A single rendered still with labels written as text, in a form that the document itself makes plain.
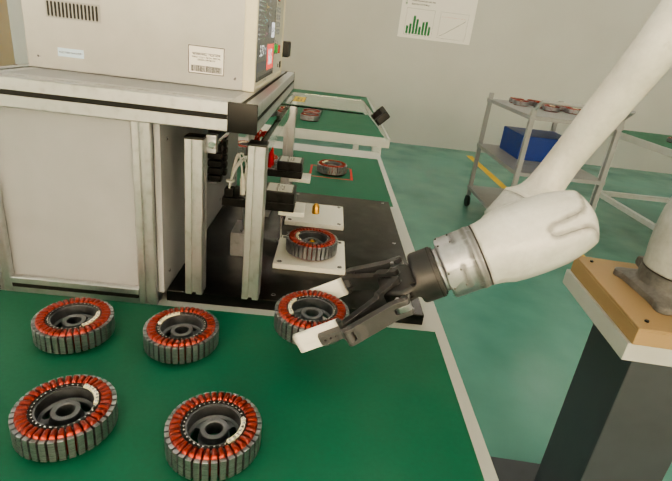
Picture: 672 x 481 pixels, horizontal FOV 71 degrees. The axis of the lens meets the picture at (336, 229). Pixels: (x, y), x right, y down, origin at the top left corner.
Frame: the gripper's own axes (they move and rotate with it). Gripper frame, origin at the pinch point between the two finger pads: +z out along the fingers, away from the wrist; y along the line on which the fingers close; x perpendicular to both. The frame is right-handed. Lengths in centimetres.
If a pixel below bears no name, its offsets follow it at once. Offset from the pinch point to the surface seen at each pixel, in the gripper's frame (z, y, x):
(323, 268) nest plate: 2.3, -25.7, 4.4
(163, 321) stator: 22.4, -0.7, -7.8
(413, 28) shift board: -85, -569, -14
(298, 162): 4, -55, -13
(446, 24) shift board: -123, -571, -2
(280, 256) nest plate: 10.3, -28.6, -0.5
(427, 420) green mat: -11.0, 10.0, 15.8
